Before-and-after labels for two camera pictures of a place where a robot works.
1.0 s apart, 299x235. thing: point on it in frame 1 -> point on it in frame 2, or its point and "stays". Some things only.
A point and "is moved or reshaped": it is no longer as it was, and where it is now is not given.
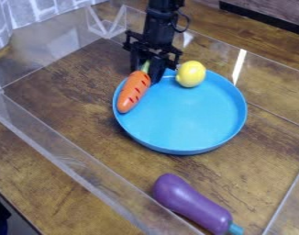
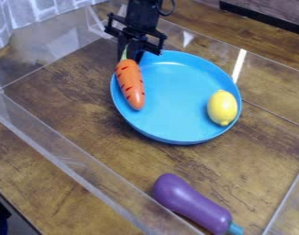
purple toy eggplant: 179,195 stays
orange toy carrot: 133,89 is moved or reshaped
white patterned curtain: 16,13 stays
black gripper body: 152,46 -> 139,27
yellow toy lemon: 189,73 -> 223,106
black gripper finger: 139,57 -> 122,42
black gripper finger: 156,69 -> 136,48
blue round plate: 185,120 is moved or reshaped
